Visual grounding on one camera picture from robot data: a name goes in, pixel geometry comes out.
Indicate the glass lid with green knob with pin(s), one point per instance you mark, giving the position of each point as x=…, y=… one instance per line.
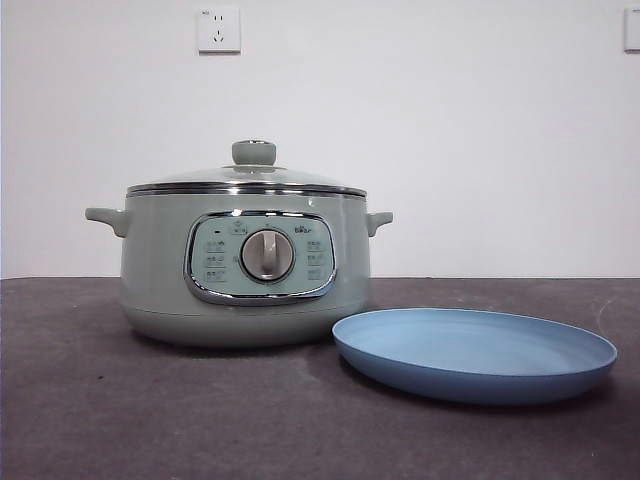
x=252, y=152

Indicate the pale green electric steamer pot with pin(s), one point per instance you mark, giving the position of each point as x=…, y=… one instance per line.
x=160, y=260

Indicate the blue round plate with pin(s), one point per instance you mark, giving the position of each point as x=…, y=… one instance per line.
x=465, y=350

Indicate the white wall power socket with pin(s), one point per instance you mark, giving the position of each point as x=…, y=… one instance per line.
x=219, y=30

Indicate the white wall switch plate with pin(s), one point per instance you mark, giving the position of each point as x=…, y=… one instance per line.
x=633, y=30

